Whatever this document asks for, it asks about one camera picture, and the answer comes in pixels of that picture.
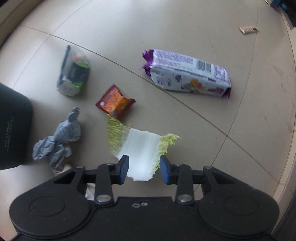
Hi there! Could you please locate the purple and white package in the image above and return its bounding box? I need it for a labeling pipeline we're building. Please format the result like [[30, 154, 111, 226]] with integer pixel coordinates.
[[141, 49, 232, 99]]

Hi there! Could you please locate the small beige wrapper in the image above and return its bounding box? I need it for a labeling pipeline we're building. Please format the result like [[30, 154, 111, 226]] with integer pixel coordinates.
[[239, 26, 259, 35]]

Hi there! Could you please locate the napa cabbage leaf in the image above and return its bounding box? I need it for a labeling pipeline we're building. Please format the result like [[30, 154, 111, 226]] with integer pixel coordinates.
[[106, 115, 182, 182]]

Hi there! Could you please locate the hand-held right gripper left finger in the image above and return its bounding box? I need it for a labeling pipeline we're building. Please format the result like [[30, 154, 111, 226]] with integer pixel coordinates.
[[53, 155, 129, 205]]

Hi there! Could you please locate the dark teal trash bin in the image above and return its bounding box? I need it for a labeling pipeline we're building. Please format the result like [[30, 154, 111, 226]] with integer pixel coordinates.
[[0, 82, 34, 171]]

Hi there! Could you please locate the clear plastic bag with packets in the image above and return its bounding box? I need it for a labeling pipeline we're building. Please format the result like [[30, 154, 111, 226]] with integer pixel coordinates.
[[56, 45, 90, 96]]

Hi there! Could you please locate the crumpled white paper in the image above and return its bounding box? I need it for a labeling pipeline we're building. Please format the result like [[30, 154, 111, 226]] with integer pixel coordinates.
[[32, 107, 81, 168]]

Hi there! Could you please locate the orange snack packet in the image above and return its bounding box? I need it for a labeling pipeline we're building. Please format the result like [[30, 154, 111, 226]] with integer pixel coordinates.
[[95, 84, 136, 121]]

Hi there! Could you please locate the blue object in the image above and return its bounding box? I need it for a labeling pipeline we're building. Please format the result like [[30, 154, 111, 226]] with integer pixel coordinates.
[[266, 0, 290, 10]]

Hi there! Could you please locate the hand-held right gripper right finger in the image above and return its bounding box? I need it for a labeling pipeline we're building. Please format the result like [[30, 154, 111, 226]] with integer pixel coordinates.
[[159, 155, 232, 204]]

